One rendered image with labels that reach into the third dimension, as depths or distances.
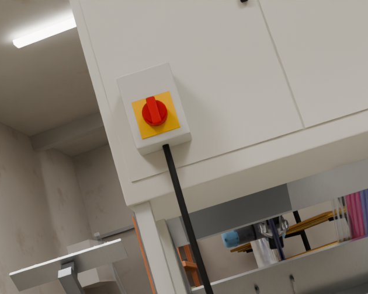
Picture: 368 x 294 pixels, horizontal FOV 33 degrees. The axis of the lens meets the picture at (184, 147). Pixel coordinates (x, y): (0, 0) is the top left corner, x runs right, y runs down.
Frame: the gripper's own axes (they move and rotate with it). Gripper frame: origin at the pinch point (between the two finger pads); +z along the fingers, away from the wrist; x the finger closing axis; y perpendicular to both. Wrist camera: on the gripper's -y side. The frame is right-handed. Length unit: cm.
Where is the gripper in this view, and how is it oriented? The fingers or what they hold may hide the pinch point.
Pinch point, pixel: (276, 237)
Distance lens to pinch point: 191.8
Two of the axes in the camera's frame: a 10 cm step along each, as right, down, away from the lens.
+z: -0.5, 2.6, -9.7
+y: -1.9, -9.5, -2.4
